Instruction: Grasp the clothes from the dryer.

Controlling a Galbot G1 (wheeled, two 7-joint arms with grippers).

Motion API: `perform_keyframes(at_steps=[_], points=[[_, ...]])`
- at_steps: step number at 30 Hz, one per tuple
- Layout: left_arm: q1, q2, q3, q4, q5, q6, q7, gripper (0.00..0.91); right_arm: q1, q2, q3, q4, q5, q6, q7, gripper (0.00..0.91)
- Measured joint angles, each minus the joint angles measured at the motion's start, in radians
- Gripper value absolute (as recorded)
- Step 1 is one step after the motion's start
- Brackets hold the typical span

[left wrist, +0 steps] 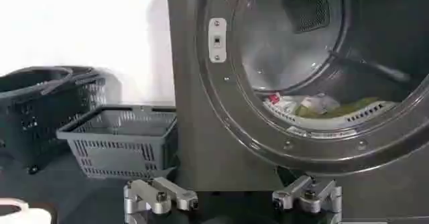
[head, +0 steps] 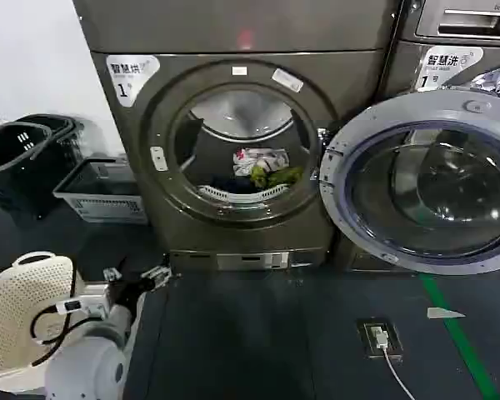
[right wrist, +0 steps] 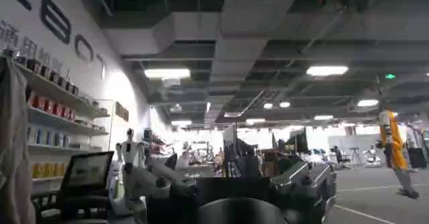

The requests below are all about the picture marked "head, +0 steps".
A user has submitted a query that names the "black plastic basket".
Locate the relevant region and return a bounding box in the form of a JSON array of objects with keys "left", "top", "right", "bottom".
[
  {"left": 15, "top": 113, "right": 110, "bottom": 197},
  {"left": 0, "top": 122, "right": 54, "bottom": 218}
]

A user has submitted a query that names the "grey dryer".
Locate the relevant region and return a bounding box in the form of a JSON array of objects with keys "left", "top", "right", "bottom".
[{"left": 72, "top": 0, "right": 403, "bottom": 277}]

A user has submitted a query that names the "black wrist cable white connector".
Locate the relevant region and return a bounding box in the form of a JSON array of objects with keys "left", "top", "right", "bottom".
[{"left": 30, "top": 298, "right": 85, "bottom": 343}]

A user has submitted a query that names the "white printed garment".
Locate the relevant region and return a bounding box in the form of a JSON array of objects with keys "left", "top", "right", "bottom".
[{"left": 232, "top": 146, "right": 292, "bottom": 177}]

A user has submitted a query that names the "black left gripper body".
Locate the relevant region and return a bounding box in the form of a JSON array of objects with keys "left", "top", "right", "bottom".
[{"left": 107, "top": 275, "right": 149, "bottom": 313}]

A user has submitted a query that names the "grey washing machine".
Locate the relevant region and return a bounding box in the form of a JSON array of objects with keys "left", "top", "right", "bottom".
[{"left": 335, "top": 0, "right": 500, "bottom": 274}]

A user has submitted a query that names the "grey slotted plastic crate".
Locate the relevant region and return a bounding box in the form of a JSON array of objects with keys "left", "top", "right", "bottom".
[{"left": 52, "top": 157, "right": 150, "bottom": 225}]

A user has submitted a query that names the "green garment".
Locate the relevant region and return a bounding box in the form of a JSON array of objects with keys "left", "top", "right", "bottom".
[{"left": 249, "top": 165, "right": 305, "bottom": 188}]

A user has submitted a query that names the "white plug with cable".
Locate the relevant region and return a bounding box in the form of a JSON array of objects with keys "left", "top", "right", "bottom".
[{"left": 369, "top": 326, "right": 427, "bottom": 400}]

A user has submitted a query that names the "round glass dryer door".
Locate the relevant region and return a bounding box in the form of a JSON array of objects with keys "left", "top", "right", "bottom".
[{"left": 317, "top": 88, "right": 500, "bottom": 277}]

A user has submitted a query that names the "cream perforated laundry basket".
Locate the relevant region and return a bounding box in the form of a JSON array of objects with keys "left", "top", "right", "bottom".
[{"left": 0, "top": 250, "right": 87, "bottom": 377}]

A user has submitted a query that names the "green floor tape line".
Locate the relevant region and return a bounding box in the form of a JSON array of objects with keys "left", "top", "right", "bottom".
[{"left": 419, "top": 273, "right": 500, "bottom": 400}]

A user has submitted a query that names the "white floor tape piece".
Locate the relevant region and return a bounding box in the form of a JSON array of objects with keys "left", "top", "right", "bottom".
[{"left": 426, "top": 307, "right": 467, "bottom": 321}]

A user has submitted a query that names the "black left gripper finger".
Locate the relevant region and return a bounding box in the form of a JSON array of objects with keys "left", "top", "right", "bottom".
[
  {"left": 102, "top": 257, "right": 128, "bottom": 284},
  {"left": 139, "top": 253, "right": 177, "bottom": 293}
]

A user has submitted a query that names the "grey floor socket box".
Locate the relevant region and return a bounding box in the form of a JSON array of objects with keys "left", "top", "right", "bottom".
[{"left": 356, "top": 317, "right": 404, "bottom": 360}]

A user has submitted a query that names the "dark blue garment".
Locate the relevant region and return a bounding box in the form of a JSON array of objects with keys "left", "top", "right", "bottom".
[{"left": 210, "top": 175, "right": 256, "bottom": 195}]

